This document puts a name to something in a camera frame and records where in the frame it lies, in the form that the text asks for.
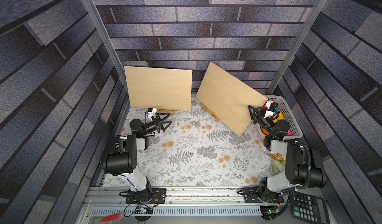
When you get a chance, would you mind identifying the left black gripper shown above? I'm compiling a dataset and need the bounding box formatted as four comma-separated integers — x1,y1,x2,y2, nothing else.
142,116,172,137

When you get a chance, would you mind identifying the small wooden easel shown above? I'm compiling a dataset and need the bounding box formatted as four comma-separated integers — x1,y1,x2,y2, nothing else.
200,103,220,122
157,109,175,116

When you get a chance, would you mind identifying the plywood board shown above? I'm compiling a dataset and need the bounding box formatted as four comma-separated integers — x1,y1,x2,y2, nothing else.
196,62,268,136
124,66,192,111

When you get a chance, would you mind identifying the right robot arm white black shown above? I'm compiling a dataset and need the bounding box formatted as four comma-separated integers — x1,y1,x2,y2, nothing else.
248,105,327,203

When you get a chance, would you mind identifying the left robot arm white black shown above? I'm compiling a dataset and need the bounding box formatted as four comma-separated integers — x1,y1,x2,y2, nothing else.
100,109,172,206

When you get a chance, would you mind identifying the yellow toy banana bunch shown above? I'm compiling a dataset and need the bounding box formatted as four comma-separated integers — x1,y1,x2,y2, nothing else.
272,111,284,123

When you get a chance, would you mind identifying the floral tablecloth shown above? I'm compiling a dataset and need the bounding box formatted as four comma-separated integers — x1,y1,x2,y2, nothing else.
101,93,303,187

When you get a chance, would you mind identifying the white plastic basket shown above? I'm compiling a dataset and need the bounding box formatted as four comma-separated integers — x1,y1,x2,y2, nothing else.
265,95,303,139

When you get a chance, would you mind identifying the yellow snack bag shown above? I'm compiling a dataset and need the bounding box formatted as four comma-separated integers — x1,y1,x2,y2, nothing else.
268,151,286,165

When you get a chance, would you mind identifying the green plastic container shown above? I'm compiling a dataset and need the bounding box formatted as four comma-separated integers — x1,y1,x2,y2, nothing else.
270,160,285,176

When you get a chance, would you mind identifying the black calculator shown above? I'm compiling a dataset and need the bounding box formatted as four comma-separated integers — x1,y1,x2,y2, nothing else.
290,191,330,224

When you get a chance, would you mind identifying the red object bottom left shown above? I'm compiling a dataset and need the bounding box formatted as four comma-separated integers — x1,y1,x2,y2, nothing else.
99,213,122,224

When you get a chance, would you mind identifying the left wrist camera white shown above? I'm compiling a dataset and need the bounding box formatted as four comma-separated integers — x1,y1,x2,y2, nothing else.
145,108,157,121

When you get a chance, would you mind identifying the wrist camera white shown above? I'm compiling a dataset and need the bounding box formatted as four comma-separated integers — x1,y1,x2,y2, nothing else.
263,100,280,118
145,108,157,121

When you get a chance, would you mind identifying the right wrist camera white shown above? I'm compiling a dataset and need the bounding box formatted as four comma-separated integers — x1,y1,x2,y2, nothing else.
263,100,280,118

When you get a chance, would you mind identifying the aluminium rail base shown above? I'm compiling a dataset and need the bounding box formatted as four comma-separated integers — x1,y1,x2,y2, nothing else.
76,186,338,224

